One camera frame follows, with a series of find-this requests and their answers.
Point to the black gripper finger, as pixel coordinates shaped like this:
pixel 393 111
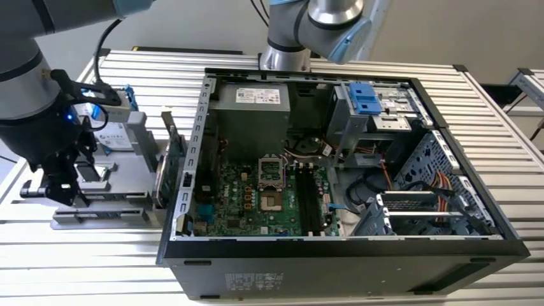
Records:
pixel 87 150
pixel 62 188

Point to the RAM stick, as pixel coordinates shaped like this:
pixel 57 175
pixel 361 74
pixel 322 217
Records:
pixel 119 196
pixel 106 214

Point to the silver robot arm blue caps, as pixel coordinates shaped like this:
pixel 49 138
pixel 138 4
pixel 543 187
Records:
pixel 22 79

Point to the hard disk in blue carrier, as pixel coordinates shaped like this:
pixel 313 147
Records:
pixel 115 140

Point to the silver CPU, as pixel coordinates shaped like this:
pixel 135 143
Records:
pixel 102 174

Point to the grey parts rack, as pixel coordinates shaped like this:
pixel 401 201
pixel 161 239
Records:
pixel 127 178

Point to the green graphics card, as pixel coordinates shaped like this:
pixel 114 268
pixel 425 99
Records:
pixel 173 165

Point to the blue expansion slot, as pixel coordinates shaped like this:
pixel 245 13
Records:
pixel 205 213

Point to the green motherboard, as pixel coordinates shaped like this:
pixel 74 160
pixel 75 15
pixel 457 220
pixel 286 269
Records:
pixel 230 204

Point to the grey power supply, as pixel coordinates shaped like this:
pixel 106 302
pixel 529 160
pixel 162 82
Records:
pixel 251 127

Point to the CPU socket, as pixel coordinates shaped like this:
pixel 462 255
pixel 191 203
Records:
pixel 273 201

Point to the thin locking lever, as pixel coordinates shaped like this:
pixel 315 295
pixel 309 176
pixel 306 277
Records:
pixel 285 175

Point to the round black speaker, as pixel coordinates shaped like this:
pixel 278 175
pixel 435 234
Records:
pixel 309 146

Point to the black PC case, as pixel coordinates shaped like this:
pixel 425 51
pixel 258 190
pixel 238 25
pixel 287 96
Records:
pixel 298 274

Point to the blue plastic drive latch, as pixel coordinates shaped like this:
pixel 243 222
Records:
pixel 363 99

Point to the grey metal disk bay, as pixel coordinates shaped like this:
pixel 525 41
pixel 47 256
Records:
pixel 370 223

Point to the metal slat side table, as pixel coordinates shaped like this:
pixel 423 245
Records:
pixel 531 83

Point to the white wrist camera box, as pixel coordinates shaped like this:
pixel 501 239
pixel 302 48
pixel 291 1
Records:
pixel 115 113

